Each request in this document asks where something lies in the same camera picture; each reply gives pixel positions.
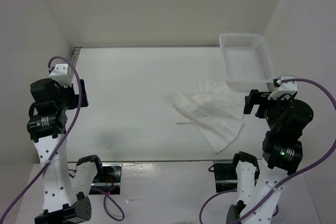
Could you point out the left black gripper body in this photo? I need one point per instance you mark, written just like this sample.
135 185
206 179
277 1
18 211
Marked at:
62 102

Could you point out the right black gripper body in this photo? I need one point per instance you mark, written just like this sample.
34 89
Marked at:
272 113

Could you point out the white pleated skirt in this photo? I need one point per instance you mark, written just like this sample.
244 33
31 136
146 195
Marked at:
215 110

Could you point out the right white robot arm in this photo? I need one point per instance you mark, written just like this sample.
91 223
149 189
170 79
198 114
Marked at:
258 189

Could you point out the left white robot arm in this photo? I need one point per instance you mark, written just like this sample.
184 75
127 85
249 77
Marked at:
65 198

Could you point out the white perforated plastic basket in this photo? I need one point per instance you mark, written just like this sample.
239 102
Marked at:
247 61

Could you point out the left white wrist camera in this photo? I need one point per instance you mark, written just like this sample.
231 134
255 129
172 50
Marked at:
61 74

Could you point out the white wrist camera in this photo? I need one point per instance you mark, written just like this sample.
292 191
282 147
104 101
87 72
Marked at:
283 88
61 74

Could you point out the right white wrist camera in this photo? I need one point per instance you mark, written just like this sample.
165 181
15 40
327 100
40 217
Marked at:
283 88

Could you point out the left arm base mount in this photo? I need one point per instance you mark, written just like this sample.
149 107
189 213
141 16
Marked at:
108 180

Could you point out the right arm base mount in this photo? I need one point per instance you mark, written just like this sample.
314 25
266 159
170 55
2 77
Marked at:
224 174

